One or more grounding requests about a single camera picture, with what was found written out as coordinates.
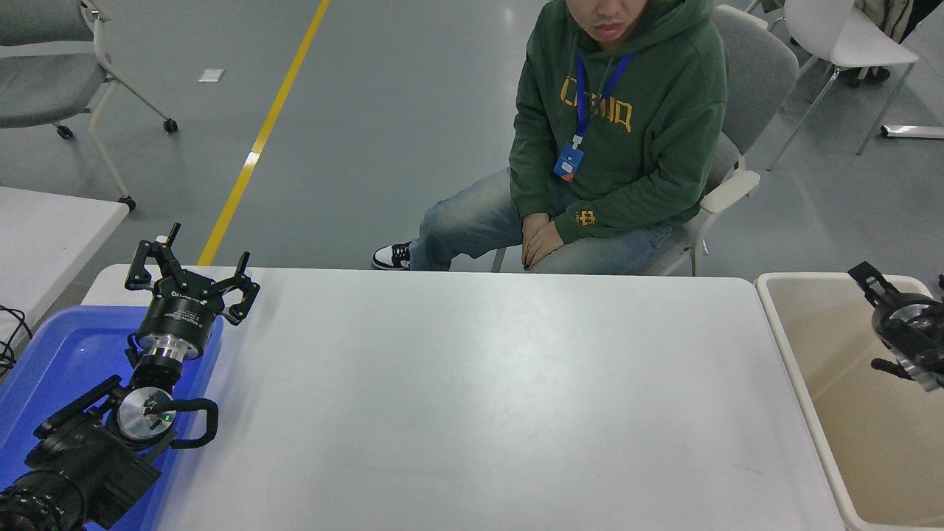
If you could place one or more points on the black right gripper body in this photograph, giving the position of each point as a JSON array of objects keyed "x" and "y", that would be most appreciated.
[{"x": 918, "y": 332}]

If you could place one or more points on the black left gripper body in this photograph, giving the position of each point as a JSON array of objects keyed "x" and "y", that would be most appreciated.
[{"x": 181, "y": 313}]

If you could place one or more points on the person's right hand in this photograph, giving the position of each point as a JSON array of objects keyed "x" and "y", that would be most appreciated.
[{"x": 532, "y": 219}]

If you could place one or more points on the person's left hand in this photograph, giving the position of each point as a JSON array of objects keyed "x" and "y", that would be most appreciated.
[{"x": 543, "y": 243}]

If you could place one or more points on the large pale plastic bin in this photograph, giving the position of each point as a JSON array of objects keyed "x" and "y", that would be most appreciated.
[{"x": 848, "y": 413}]

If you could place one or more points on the white side table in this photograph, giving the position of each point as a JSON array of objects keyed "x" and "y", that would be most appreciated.
[{"x": 44, "y": 243}]

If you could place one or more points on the blue plastic tray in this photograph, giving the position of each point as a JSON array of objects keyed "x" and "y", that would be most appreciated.
[{"x": 59, "y": 361}]

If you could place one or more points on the white table foot bar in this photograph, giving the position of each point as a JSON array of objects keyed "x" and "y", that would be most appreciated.
[{"x": 914, "y": 132}]

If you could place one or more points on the white grey castor chair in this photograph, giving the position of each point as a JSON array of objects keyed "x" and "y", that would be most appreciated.
[{"x": 752, "y": 81}]

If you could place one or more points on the white shell chair metal legs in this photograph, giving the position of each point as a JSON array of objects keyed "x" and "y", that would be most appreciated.
[{"x": 848, "y": 37}]

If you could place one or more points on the beige garment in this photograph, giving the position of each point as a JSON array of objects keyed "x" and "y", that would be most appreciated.
[{"x": 881, "y": 16}]

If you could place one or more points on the seated person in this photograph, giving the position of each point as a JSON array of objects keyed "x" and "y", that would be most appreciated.
[{"x": 627, "y": 133}]

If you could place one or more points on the grey armchair with white frame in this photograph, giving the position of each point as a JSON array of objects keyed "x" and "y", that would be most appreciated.
[{"x": 37, "y": 88}]

